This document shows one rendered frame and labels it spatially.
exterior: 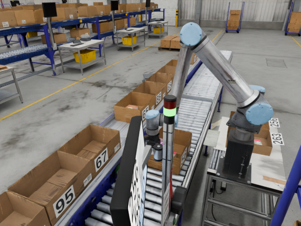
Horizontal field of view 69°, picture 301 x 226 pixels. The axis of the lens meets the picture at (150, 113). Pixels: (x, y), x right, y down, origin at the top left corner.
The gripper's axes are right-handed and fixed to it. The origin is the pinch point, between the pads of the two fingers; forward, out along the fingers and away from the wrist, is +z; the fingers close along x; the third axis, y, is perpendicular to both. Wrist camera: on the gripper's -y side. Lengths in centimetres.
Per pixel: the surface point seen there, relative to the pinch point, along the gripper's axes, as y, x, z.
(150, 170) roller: -1.2, 4.0, 20.2
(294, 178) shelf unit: 69, -70, -63
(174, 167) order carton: 18.7, 6.3, 12.9
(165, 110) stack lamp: 27, -51, -67
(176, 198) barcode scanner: 33, -45, -14
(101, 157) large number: -29.1, -20.8, -4.7
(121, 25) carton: -439, 788, 5
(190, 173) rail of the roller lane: 30.2, 11.6, 19.9
